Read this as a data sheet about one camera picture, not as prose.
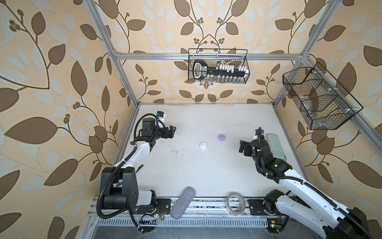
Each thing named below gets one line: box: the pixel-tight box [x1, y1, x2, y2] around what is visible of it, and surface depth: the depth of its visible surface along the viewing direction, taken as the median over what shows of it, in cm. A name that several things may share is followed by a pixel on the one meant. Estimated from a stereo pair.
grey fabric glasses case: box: [170, 186, 196, 220], surface depth 75 cm
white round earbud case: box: [198, 141, 208, 150], surface depth 98 cm
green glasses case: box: [266, 132, 287, 162], surface depth 96 cm
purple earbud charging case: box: [217, 133, 226, 142], surface depth 102 cm
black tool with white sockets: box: [192, 59, 250, 80], surface depth 84 cm
